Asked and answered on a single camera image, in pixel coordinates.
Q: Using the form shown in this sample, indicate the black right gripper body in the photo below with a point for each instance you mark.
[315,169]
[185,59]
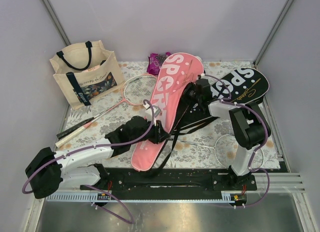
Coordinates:
[192,90]

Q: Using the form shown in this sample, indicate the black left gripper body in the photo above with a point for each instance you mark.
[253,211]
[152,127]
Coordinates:
[153,135]

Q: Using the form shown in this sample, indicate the pink racket cover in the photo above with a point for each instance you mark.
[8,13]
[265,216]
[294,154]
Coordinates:
[176,72]

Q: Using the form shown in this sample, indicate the pink frame badminton racket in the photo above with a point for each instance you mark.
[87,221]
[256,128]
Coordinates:
[133,92]

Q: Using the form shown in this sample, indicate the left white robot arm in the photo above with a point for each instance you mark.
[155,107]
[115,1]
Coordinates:
[50,170]

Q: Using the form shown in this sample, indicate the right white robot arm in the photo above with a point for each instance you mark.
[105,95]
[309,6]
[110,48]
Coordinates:
[234,99]

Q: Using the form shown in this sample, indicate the black racket cover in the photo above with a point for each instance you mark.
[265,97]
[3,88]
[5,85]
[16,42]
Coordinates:
[188,102]

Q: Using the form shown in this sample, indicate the purple snack packet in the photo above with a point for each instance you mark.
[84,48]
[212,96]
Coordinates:
[155,62]

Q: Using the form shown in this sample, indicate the floral patterned table mat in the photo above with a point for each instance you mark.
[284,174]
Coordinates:
[183,156]

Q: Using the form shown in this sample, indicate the beige canvas tote bag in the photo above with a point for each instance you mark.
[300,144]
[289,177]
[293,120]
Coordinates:
[85,72]

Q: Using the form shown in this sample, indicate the white frame racket black handle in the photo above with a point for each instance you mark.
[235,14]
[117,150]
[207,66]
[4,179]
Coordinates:
[224,149]

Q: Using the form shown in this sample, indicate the black frame badminton racket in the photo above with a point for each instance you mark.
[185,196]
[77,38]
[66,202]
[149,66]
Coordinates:
[73,128]

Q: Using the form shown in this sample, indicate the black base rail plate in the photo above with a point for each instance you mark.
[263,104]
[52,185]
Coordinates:
[171,184]

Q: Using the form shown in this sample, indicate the white cable duct strip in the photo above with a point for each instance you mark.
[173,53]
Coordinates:
[97,197]

